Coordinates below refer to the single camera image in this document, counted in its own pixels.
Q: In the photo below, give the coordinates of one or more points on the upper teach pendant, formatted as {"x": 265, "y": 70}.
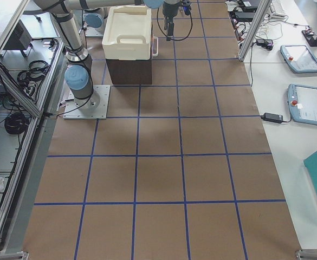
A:
{"x": 299, "y": 58}

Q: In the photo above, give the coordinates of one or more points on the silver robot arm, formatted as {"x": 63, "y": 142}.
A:
{"x": 78, "y": 75}
{"x": 96, "y": 19}

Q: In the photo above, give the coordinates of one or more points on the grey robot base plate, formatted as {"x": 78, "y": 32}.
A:
{"x": 95, "y": 108}

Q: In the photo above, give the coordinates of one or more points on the lower teach pendant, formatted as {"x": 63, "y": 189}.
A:
{"x": 302, "y": 103}

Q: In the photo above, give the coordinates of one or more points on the dark brown drawer cabinet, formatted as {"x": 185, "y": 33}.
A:
{"x": 129, "y": 61}

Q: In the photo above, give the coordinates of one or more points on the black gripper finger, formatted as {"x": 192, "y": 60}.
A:
{"x": 169, "y": 28}

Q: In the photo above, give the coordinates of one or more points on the black power adapter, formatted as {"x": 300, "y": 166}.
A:
{"x": 270, "y": 117}

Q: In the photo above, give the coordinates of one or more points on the cream plastic tray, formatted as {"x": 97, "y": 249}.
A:
{"x": 128, "y": 33}

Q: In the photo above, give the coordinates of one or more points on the brown paper table mat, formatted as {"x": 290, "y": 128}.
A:
{"x": 180, "y": 169}

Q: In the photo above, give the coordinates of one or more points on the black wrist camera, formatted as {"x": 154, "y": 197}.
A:
{"x": 185, "y": 5}

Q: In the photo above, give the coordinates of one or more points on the aluminium frame post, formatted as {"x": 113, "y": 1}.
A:
{"x": 257, "y": 20}

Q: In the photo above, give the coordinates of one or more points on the teach pendant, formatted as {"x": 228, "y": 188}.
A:
{"x": 299, "y": 58}
{"x": 302, "y": 103}

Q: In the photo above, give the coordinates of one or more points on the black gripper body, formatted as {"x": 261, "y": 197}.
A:
{"x": 168, "y": 11}

